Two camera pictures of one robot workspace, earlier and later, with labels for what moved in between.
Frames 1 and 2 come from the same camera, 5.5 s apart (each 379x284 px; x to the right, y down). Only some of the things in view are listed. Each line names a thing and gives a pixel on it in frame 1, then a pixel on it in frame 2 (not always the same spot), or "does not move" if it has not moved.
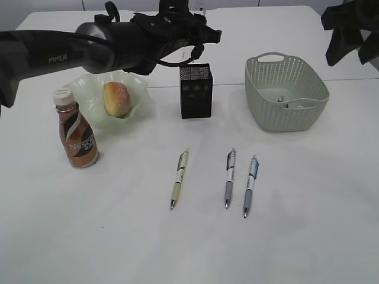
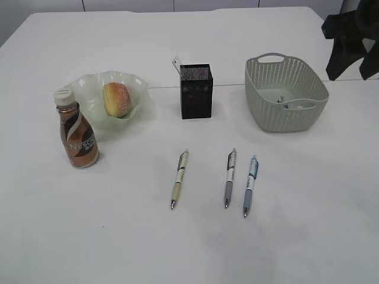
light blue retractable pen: [252, 174] does not move
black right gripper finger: [343, 41] to [346, 51]
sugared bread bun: [116, 99] does not move
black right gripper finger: [370, 48] to [369, 65]
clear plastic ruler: [196, 7] to [177, 63]
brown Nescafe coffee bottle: [77, 136] does not move
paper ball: [281, 99] does not move
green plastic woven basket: [283, 93] does not move
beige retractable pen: [181, 167] does not move
